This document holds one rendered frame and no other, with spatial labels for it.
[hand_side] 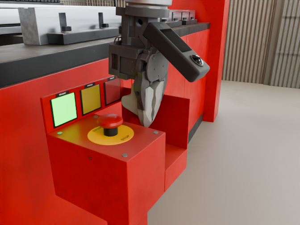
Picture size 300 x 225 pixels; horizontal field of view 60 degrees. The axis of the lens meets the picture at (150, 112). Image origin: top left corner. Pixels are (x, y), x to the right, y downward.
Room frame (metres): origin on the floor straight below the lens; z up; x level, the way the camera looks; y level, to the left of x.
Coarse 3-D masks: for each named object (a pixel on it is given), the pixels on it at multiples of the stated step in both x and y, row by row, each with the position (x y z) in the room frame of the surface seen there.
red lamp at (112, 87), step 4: (112, 80) 0.50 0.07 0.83; (116, 80) 0.51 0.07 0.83; (108, 84) 0.49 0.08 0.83; (112, 84) 0.50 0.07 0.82; (116, 84) 0.51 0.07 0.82; (108, 88) 0.49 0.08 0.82; (112, 88) 0.50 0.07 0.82; (116, 88) 0.51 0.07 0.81; (108, 92) 0.49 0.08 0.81; (112, 92) 0.50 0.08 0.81; (116, 92) 0.51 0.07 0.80; (108, 96) 0.49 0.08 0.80; (112, 96) 0.50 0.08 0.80; (116, 96) 0.51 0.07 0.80; (120, 96) 0.52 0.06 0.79; (108, 100) 0.49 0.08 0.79; (112, 100) 0.50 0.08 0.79
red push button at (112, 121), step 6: (108, 114) 0.38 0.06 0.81; (114, 114) 0.38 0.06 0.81; (102, 120) 0.36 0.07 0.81; (108, 120) 0.36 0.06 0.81; (114, 120) 0.36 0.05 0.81; (120, 120) 0.36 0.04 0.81; (102, 126) 0.35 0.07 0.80; (108, 126) 0.35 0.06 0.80; (114, 126) 0.35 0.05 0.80; (108, 132) 0.36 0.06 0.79; (114, 132) 0.36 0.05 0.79
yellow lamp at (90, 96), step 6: (84, 90) 0.44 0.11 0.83; (90, 90) 0.45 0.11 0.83; (96, 90) 0.46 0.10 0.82; (84, 96) 0.44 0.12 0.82; (90, 96) 0.45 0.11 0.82; (96, 96) 0.46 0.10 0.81; (84, 102) 0.44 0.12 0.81; (90, 102) 0.45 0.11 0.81; (96, 102) 0.46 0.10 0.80; (84, 108) 0.44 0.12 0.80; (90, 108) 0.45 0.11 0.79; (96, 108) 0.46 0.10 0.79
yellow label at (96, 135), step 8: (96, 128) 0.39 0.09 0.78; (120, 128) 0.39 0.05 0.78; (128, 128) 0.39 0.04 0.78; (88, 136) 0.36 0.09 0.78; (96, 136) 0.36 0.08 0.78; (104, 136) 0.36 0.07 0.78; (112, 136) 0.36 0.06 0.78; (120, 136) 0.36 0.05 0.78; (128, 136) 0.36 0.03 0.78; (104, 144) 0.33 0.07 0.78; (112, 144) 0.33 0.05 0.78
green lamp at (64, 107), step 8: (64, 96) 0.40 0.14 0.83; (72, 96) 0.41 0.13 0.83; (56, 104) 0.39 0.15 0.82; (64, 104) 0.40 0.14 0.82; (72, 104) 0.41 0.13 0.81; (56, 112) 0.38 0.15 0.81; (64, 112) 0.40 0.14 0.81; (72, 112) 0.41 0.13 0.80; (56, 120) 0.38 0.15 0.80; (64, 120) 0.40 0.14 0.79
